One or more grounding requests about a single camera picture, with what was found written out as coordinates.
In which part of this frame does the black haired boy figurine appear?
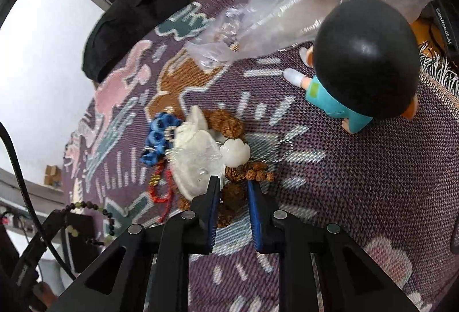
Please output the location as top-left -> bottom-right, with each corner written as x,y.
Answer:
283,0 -> 420,134

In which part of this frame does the blue flower bead bracelet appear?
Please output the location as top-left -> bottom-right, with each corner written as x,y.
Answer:
139,111 -> 183,167

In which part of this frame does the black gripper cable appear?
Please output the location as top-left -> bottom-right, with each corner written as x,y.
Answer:
0,121 -> 78,282

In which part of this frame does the white translucent pouch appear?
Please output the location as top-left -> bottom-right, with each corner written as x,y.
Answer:
170,105 -> 250,201

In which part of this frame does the purple patterned woven blanket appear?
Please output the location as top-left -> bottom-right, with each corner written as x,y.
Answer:
63,0 -> 458,311

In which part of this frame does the dark green bead bracelet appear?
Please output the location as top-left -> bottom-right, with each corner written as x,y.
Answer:
63,201 -> 118,245

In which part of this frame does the brown rudraksha bead bracelet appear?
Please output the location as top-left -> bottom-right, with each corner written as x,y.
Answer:
176,108 -> 276,229

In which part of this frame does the left hand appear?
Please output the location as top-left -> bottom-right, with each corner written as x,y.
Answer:
33,282 -> 58,307

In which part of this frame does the red cord bead bracelet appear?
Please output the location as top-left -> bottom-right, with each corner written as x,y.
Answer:
147,160 -> 177,225

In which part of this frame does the black garment on chair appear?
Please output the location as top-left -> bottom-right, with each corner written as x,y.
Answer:
82,0 -> 190,84

